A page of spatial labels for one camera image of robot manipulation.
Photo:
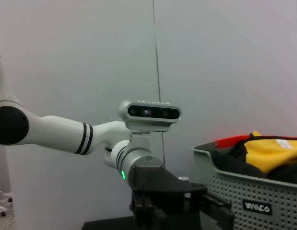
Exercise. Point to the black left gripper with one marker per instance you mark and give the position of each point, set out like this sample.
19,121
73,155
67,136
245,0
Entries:
158,182

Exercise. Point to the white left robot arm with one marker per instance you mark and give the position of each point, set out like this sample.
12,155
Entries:
62,134

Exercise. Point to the black tablecloth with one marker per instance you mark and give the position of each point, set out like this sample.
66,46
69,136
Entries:
105,225

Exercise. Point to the grey perforated storage box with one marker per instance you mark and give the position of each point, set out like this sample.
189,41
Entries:
270,191

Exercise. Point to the yellow towel with white tag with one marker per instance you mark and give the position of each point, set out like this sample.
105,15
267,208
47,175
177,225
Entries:
270,151

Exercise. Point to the black cloth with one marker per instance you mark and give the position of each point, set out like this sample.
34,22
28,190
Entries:
234,163

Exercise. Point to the red cloth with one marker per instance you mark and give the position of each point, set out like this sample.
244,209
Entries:
229,141

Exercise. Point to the white stand with casters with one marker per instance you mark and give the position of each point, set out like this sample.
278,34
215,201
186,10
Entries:
2,191

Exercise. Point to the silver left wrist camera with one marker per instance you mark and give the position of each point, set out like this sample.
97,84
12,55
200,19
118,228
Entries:
150,112

